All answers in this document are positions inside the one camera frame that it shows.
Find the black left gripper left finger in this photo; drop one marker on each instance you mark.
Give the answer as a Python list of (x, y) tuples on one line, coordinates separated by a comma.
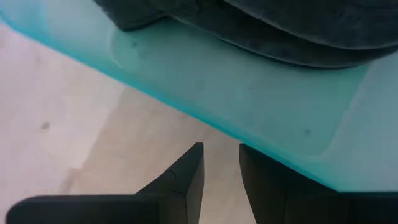
[(155, 208)]

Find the teal plastic bin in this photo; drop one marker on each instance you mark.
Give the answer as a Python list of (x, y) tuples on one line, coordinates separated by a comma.
[(248, 102)]

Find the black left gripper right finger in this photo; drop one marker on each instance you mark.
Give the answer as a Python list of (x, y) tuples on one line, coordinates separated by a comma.
[(295, 205)]

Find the dark grey baseball cap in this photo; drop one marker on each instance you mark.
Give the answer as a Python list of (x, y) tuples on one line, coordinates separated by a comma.
[(311, 21), (280, 46)]

